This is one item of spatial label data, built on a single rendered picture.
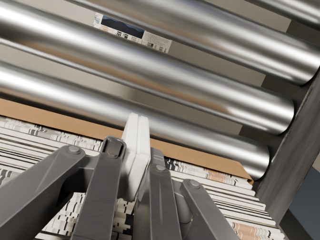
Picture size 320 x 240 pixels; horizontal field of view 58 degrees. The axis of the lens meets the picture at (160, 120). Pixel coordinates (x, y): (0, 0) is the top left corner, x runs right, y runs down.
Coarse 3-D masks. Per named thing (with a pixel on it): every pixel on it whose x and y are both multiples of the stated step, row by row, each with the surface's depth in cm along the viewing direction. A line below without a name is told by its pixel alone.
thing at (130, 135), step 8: (128, 120) 20; (136, 120) 20; (128, 128) 19; (136, 128) 19; (128, 136) 17; (136, 136) 17; (128, 144) 16; (136, 144) 17; (128, 152) 15; (136, 152) 16; (128, 160) 15; (128, 168) 15; (120, 176) 16; (128, 176) 16; (120, 184) 16; (120, 192) 16
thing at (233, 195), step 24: (0, 120) 26; (0, 144) 23; (24, 144) 24; (48, 144) 25; (72, 144) 26; (96, 144) 27; (0, 168) 20; (24, 168) 21; (168, 168) 27; (192, 168) 29; (216, 192) 26; (240, 192) 28; (72, 216) 18; (120, 216) 19; (240, 216) 24; (264, 216) 25
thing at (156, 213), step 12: (156, 168) 15; (156, 180) 14; (168, 180) 14; (144, 192) 14; (156, 192) 13; (168, 192) 13; (144, 204) 13; (156, 204) 12; (168, 204) 12; (144, 216) 12; (156, 216) 11; (168, 216) 11; (144, 228) 11; (156, 228) 10; (168, 228) 11
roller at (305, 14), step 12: (252, 0) 30; (264, 0) 30; (276, 0) 30; (288, 0) 29; (300, 0) 29; (312, 0) 29; (276, 12) 31; (288, 12) 31; (300, 12) 30; (312, 12) 30; (312, 24) 31
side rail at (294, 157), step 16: (288, 32) 41; (304, 32) 37; (272, 80) 41; (288, 96) 36; (304, 96) 33; (304, 112) 33; (288, 128) 34; (304, 128) 33; (272, 144) 36; (288, 144) 34; (304, 144) 34; (272, 160) 35; (288, 160) 35; (304, 160) 35; (272, 176) 35; (288, 176) 35; (304, 176) 35; (256, 192) 36; (272, 192) 36; (288, 192) 36; (272, 208) 37
